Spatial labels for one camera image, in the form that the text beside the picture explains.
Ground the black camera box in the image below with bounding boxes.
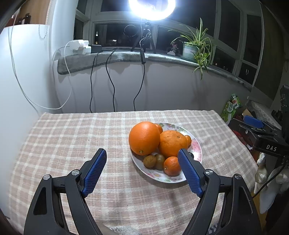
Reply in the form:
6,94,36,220
280,84,289,115

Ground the tangerine with stem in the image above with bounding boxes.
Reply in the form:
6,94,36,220
163,156,181,177

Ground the brown cracked kiwi fruit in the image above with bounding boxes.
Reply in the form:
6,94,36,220
143,155,157,168

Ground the white cable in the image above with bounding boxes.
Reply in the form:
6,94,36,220
7,16,74,111

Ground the green carton box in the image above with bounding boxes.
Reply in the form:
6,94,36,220
220,93,242,125

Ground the potted spider plant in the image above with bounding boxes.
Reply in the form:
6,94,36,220
171,18,213,80

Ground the black cable left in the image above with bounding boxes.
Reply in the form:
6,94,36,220
89,50,100,113

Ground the lumpy orange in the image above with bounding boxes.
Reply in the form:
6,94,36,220
158,130,189,158

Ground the black ring light cable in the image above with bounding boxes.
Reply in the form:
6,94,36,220
133,62,146,111

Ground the large orange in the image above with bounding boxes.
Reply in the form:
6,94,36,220
128,121,160,156

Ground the small tangerine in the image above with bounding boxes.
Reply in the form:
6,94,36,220
185,135,191,148

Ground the floral white plate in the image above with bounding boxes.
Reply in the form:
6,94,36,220
131,122,202,184

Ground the green-brown kiwi fruit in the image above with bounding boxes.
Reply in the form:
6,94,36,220
154,154,165,171

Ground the black cable middle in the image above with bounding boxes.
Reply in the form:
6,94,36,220
105,47,119,113

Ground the pink plaid tablecloth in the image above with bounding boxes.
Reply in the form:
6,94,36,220
8,110,257,234

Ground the black adapter on sill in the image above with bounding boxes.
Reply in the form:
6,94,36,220
91,44,102,53

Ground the white power strip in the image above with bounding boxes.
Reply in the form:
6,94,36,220
68,40,91,55

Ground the small figurine on sill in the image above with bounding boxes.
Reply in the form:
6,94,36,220
167,42,180,56

